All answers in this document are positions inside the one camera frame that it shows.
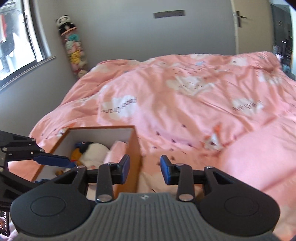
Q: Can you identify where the panda plush striped cup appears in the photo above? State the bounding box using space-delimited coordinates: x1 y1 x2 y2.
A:
79 142 109 170

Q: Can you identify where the duck plush blue cap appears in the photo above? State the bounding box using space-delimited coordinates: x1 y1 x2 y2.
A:
68 142 85 169

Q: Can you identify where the pink fabric pouch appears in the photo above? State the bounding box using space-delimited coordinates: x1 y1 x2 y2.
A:
103 141 127 164

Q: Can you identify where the photo card box dark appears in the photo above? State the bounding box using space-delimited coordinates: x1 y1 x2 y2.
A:
0 211 10 237

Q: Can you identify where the orange white cardboard box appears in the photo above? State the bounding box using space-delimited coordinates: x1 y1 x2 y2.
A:
31 125 142 201

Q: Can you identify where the pink cloud pattern duvet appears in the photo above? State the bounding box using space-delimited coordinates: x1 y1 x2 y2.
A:
7 51 296 241

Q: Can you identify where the plush toy hanging tube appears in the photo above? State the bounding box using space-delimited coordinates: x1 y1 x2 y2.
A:
61 28 89 79

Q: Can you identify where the panda plush on tube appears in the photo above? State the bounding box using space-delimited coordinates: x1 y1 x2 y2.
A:
56 15 76 35

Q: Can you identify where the window with frame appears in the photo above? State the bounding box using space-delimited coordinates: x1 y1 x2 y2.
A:
1 1 55 90

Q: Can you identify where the grey wall socket strip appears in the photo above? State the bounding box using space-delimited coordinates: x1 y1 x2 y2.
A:
153 9 186 19

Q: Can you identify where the white door with handle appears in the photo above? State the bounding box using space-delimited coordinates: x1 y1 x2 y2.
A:
231 0 274 54

